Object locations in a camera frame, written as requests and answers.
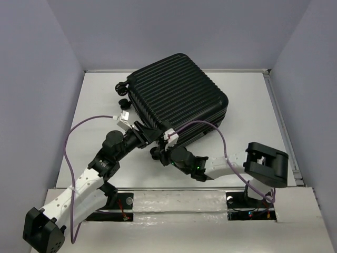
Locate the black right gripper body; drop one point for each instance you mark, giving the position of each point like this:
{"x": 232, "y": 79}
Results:
{"x": 166, "y": 159}

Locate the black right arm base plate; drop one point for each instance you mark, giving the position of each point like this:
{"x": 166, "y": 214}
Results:
{"x": 242, "y": 208}

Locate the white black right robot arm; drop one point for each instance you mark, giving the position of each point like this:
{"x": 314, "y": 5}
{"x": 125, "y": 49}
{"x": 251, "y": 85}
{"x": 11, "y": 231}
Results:
{"x": 261, "y": 168}

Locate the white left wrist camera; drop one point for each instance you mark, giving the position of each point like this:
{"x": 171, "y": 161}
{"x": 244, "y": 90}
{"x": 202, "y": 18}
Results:
{"x": 122, "y": 120}

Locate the black ribbed hard suitcase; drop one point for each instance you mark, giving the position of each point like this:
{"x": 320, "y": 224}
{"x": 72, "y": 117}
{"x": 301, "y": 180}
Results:
{"x": 173, "y": 92}

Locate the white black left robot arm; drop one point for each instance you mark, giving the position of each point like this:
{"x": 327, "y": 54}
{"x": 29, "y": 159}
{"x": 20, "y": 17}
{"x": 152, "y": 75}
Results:
{"x": 45, "y": 228}

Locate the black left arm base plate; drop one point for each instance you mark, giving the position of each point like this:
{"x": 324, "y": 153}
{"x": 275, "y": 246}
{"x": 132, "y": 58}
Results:
{"x": 117, "y": 209}

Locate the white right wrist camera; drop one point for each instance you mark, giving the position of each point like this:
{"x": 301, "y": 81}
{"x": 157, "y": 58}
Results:
{"x": 170, "y": 138}

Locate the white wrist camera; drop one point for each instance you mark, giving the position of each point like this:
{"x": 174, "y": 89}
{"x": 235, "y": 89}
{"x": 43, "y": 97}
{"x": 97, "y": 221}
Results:
{"x": 122, "y": 120}
{"x": 170, "y": 138}

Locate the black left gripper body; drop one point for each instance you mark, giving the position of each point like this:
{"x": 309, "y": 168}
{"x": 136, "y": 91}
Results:
{"x": 132, "y": 140}

